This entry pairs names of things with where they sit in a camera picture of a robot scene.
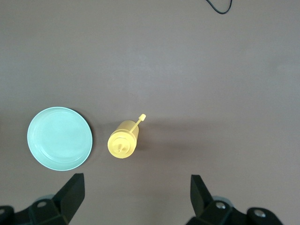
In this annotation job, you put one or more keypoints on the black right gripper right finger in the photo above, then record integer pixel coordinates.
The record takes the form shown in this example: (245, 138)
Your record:
(211, 213)

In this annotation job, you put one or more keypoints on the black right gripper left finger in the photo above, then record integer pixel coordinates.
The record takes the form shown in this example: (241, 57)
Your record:
(58, 208)

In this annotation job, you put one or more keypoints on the yellow squeeze bottle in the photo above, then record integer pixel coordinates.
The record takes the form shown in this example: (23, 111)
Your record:
(122, 143)

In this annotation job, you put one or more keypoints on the pale green plate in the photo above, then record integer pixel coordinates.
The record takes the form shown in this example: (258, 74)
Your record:
(59, 138)

